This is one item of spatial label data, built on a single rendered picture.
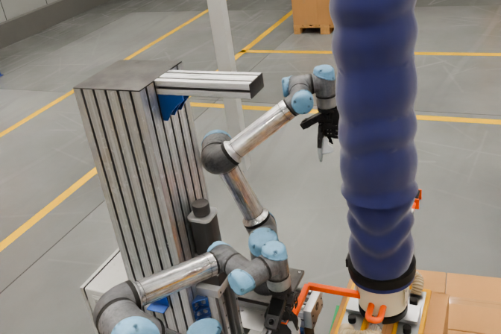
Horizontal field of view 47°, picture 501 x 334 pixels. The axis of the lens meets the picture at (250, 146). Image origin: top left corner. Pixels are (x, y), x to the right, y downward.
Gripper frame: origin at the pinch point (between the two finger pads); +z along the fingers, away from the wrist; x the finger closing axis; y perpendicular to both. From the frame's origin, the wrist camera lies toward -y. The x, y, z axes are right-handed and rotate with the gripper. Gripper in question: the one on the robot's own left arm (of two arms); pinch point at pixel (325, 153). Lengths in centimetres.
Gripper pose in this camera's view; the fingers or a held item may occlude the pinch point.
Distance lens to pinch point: 226.8
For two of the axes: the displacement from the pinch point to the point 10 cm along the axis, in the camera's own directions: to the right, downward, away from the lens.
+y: 9.1, 0.8, -4.2
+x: 4.0, -4.6, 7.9
